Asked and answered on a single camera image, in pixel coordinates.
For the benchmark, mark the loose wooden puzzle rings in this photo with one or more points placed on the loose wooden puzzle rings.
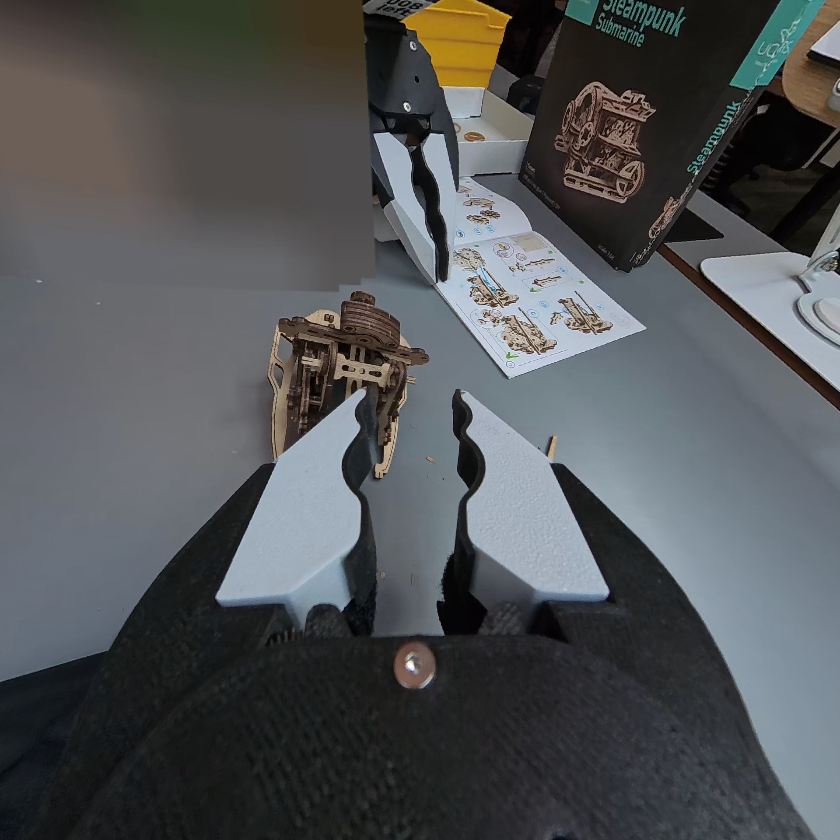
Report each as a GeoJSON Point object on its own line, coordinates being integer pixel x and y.
{"type": "Point", "coordinates": [473, 136]}

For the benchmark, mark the dark padded chair seat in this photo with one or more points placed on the dark padded chair seat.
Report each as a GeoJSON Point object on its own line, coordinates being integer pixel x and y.
{"type": "Point", "coordinates": [39, 722]}

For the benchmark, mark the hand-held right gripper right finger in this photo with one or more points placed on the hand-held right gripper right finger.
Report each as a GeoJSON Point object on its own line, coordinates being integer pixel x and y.
{"type": "Point", "coordinates": [525, 518]}

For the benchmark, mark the assembly instruction booklet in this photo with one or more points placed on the assembly instruction booklet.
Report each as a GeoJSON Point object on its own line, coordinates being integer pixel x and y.
{"type": "Point", "coordinates": [544, 315]}

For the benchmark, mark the wooden mechanical model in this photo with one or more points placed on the wooden mechanical model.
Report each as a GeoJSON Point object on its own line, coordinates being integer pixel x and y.
{"type": "Point", "coordinates": [348, 367]}

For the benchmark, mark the white device stand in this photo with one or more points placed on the white device stand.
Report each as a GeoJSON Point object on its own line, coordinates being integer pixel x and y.
{"type": "Point", "coordinates": [754, 289]}

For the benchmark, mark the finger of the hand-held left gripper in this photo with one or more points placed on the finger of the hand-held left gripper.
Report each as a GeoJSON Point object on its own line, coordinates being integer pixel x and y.
{"type": "Point", "coordinates": [441, 197]}
{"type": "Point", "coordinates": [403, 197]}

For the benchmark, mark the yellow plastic bin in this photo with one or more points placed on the yellow plastic bin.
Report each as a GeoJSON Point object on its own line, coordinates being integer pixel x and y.
{"type": "Point", "coordinates": [459, 39]}

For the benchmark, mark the white cardboard box tray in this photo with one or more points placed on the white cardboard box tray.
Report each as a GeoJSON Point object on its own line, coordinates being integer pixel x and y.
{"type": "Point", "coordinates": [499, 148]}

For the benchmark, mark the wooden table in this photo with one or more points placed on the wooden table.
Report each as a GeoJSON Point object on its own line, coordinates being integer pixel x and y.
{"type": "Point", "coordinates": [804, 85]}

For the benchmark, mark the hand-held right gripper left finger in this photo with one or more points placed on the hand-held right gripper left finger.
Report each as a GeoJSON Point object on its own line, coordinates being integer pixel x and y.
{"type": "Point", "coordinates": [295, 525]}

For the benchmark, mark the black model kit box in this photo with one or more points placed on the black model kit box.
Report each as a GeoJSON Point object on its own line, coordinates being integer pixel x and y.
{"type": "Point", "coordinates": [656, 98]}

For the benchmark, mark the thin wooden stick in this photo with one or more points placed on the thin wooden stick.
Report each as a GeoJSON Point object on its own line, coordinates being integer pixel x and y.
{"type": "Point", "coordinates": [551, 445]}

